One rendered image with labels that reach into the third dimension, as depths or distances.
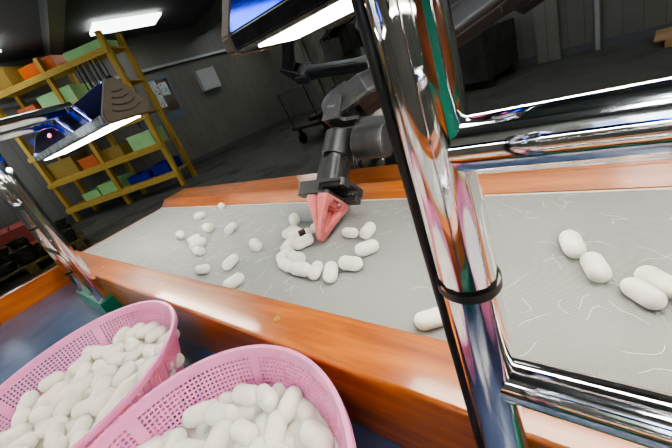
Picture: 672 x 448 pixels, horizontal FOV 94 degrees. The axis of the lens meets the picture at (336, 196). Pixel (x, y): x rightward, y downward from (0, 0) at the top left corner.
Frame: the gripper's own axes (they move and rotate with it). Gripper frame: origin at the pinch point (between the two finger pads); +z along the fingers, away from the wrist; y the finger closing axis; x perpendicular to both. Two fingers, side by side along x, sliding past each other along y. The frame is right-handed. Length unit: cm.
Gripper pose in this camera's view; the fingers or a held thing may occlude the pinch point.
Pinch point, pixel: (321, 236)
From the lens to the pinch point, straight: 53.6
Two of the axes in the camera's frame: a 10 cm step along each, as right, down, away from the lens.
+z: -1.7, 9.4, -3.1
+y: 7.9, -0.6, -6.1
